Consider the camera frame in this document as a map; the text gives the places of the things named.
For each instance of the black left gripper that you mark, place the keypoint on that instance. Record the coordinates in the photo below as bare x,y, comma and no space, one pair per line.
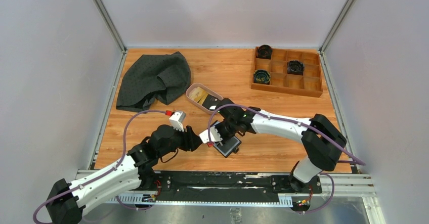
190,141

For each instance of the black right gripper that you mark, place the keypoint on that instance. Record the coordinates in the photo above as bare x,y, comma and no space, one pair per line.
219,128

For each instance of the black leather card holder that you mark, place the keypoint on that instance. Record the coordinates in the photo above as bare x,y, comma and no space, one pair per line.
229,143

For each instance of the pink oval plastic tray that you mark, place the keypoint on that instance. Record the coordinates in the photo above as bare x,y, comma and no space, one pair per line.
211,92

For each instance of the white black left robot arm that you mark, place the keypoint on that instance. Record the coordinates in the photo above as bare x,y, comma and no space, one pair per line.
68,202

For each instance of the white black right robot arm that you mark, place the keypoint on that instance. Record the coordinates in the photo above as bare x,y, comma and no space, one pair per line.
322,141

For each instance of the black VIP credit card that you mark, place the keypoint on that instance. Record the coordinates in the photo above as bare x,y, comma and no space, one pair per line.
211,102

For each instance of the gold credit card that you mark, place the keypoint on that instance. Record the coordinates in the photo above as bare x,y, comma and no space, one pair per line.
196,93
202,98

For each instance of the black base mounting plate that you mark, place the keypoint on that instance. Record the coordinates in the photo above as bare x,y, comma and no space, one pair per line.
209,186

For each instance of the dark green dotted cloth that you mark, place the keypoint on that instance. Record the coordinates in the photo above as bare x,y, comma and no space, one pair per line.
153,77

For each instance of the rolled dark belt top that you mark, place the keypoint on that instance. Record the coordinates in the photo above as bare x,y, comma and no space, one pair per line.
264,52

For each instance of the wooden compartment organizer box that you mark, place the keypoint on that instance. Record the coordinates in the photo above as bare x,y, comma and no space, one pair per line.
286,71

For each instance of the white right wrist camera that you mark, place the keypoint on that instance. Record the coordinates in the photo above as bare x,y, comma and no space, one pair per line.
210,136

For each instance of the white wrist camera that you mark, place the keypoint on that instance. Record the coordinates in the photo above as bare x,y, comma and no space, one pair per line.
176,120
210,136

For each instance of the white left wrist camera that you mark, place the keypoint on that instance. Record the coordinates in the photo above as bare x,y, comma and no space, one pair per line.
176,120

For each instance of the aluminium frame rail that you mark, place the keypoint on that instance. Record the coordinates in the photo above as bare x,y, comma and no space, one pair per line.
345,198

